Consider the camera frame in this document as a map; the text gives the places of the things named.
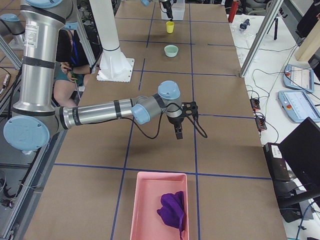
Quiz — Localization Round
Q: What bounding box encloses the yellow plastic cup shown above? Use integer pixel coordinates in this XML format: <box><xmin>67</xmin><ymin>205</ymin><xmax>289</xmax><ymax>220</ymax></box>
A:
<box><xmin>166</xmin><ymin>21</ymin><xmax>175</xmax><ymax>34</ymax></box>

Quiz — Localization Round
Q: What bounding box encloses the mint green bowl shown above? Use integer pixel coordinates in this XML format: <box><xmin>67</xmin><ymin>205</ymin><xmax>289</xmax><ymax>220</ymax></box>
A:
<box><xmin>164</xmin><ymin>44</ymin><xmax>179</xmax><ymax>58</ymax></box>

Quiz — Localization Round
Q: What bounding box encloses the purple cloth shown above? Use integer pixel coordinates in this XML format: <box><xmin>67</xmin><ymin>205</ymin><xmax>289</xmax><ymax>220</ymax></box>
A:
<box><xmin>156</xmin><ymin>191</ymin><xmax>186</xmax><ymax>240</ymax></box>

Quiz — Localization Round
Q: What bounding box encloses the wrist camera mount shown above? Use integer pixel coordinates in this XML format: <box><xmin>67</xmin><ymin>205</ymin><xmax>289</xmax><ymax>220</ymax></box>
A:
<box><xmin>181</xmin><ymin>101</ymin><xmax>199</xmax><ymax>120</ymax></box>

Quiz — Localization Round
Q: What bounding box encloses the upper teach pendant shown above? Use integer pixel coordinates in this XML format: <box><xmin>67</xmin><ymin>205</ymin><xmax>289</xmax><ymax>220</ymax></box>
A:
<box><xmin>283</xmin><ymin>64</ymin><xmax>315</xmax><ymax>93</ymax></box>

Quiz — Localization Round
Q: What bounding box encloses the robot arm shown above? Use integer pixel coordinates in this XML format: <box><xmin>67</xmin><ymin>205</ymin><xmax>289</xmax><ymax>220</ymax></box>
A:
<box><xmin>140</xmin><ymin>0</ymin><xmax>173</xmax><ymax>22</ymax></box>
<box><xmin>3</xmin><ymin>0</ymin><xmax>186</xmax><ymax>151</ymax></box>

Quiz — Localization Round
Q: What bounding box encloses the clear plastic storage box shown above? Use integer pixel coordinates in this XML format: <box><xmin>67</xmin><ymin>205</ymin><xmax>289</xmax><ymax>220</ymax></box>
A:
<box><xmin>160</xmin><ymin>0</ymin><xmax>185</xmax><ymax>21</ymax></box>

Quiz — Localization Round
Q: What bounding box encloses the red cylinder bottle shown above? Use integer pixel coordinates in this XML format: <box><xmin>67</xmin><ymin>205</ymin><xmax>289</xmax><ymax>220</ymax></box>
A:
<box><xmin>228</xmin><ymin>0</ymin><xmax>239</xmax><ymax>23</ymax></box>

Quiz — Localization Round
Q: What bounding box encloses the seated person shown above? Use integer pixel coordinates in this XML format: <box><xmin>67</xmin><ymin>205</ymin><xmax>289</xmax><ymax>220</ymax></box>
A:
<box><xmin>53</xmin><ymin>29</ymin><xmax>91</xmax><ymax>108</ymax></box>

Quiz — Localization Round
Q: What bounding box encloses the lower teach pendant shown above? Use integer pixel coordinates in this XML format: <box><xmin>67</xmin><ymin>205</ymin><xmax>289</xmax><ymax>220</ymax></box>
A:
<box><xmin>277</xmin><ymin>90</ymin><xmax>320</xmax><ymax>123</ymax></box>

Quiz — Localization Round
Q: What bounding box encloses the black computer box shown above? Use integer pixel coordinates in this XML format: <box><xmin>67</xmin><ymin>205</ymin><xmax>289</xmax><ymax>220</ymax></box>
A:
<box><xmin>263</xmin><ymin>142</ymin><xmax>291</xmax><ymax>182</ymax></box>

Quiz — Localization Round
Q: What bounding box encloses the black monitor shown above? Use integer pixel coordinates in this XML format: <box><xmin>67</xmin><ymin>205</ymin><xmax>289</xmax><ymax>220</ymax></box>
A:
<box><xmin>279</xmin><ymin>117</ymin><xmax>320</xmax><ymax>187</ymax></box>

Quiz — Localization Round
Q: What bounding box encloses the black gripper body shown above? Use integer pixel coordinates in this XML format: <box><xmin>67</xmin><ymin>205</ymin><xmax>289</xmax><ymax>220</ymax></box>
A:
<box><xmin>166</xmin><ymin>109</ymin><xmax>186</xmax><ymax>125</ymax></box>
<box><xmin>159</xmin><ymin>0</ymin><xmax>172</xmax><ymax>10</ymax></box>

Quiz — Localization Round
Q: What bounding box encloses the teach pendant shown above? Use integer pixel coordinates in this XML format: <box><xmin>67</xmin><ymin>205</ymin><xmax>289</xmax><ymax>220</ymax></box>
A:
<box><xmin>283</xmin><ymin>64</ymin><xmax>315</xmax><ymax>93</ymax></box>
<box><xmin>277</xmin><ymin>90</ymin><xmax>320</xmax><ymax>123</ymax></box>

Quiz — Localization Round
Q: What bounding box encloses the aluminium frame post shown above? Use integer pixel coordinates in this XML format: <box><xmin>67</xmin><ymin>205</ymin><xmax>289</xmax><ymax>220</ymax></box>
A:
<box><xmin>239</xmin><ymin>0</ymin><xmax>284</xmax><ymax>78</ymax></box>

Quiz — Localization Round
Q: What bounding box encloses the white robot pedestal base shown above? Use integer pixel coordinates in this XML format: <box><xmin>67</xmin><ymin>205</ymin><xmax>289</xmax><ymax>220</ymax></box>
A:
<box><xmin>90</xmin><ymin>0</ymin><xmax>135</xmax><ymax>83</ymax></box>

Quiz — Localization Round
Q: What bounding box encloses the pink plastic bin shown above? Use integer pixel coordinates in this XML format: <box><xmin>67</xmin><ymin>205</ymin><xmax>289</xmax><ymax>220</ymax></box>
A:
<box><xmin>130</xmin><ymin>171</ymin><xmax>189</xmax><ymax>240</ymax></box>

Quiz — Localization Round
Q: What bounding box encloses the crumpled clear plastic wrap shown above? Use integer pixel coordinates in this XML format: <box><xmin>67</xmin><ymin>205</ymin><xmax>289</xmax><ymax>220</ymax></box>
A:
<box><xmin>230</xmin><ymin>22</ymin><xmax>255</xmax><ymax>66</ymax></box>

